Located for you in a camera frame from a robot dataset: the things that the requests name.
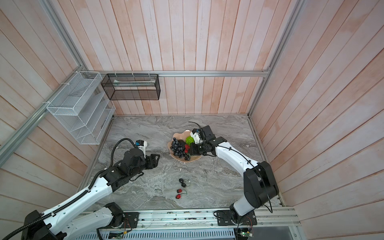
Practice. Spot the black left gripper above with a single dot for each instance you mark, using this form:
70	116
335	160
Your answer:
152	161

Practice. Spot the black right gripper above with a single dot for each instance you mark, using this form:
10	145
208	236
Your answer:
194	151

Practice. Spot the bumpy green fake fruit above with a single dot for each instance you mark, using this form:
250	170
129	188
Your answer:
189	140

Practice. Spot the dark purple grape bunch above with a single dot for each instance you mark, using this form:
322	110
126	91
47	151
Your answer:
177	147

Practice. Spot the black cherry pair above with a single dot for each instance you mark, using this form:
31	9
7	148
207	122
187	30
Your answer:
184	183

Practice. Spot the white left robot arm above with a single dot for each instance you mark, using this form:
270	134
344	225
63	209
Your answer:
104	183

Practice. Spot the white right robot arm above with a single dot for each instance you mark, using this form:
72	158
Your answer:
260	185

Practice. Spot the pink scalloped fruit bowl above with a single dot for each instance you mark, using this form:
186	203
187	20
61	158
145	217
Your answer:
183	136

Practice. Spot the white ventilation grille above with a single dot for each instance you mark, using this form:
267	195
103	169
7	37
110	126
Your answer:
186	234

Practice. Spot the green circuit board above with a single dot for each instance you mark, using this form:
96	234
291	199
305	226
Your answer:
243	234

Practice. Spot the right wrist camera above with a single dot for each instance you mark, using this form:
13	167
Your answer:
195	134

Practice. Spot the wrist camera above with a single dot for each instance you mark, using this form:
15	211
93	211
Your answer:
195	134
142	145

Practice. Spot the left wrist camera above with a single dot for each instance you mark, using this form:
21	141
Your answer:
142	145

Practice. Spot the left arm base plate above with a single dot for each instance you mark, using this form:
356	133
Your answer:
127	220

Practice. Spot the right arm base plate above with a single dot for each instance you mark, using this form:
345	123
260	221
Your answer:
231	218

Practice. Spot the aluminium frame crossbar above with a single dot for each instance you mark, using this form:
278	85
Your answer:
241	73

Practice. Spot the black wire mesh basket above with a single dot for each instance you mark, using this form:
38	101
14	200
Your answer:
132	87

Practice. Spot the white wire mesh shelf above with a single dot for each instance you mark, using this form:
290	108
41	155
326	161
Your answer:
81	109

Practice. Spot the aluminium mounting rail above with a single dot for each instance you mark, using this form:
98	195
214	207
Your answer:
167	220

